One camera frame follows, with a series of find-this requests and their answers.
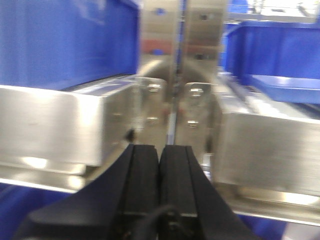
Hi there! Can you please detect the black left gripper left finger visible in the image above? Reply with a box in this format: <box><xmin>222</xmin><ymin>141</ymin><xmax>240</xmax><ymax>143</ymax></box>
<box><xmin>14</xmin><ymin>144</ymin><xmax>159</xmax><ymax>240</ymax></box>

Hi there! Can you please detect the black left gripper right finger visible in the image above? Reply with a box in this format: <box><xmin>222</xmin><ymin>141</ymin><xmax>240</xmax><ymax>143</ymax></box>
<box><xmin>158</xmin><ymin>145</ymin><xmax>253</xmax><ymax>240</ymax></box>

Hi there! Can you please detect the blue plastic tray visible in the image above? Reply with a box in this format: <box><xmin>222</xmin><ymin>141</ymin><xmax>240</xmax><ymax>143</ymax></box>
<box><xmin>244</xmin><ymin>74</ymin><xmax>320</xmax><ymax>105</ymax></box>

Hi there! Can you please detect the perforated steel shelf upright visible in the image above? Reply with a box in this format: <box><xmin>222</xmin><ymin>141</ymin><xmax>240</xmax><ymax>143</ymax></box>
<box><xmin>137</xmin><ymin>0</ymin><xmax>229</xmax><ymax>152</ymax></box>

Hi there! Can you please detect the blue bin upper middle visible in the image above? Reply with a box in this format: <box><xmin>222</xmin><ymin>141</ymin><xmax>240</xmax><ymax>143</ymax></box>
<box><xmin>0</xmin><ymin>0</ymin><xmax>140</xmax><ymax>90</ymax></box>

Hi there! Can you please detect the blue bin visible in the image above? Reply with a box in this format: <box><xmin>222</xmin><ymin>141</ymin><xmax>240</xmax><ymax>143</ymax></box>
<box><xmin>224</xmin><ymin>21</ymin><xmax>320</xmax><ymax>83</ymax></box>
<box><xmin>0</xmin><ymin>0</ymin><xmax>140</xmax><ymax>90</ymax></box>

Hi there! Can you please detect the blue bin upper right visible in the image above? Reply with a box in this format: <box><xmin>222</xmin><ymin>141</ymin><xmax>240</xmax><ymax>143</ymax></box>
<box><xmin>224</xmin><ymin>21</ymin><xmax>320</xmax><ymax>83</ymax></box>

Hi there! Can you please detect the right stainless shelf rail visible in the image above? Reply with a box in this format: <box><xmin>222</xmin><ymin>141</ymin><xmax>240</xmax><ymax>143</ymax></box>
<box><xmin>212</xmin><ymin>82</ymin><xmax>320</xmax><ymax>227</ymax></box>

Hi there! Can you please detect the stainless steel shelf rail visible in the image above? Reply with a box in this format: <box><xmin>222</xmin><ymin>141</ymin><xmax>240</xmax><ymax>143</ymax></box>
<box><xmin>0</xmin><ymin>76</ymin><xmax>138</xmax><ymax>193</ymax></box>

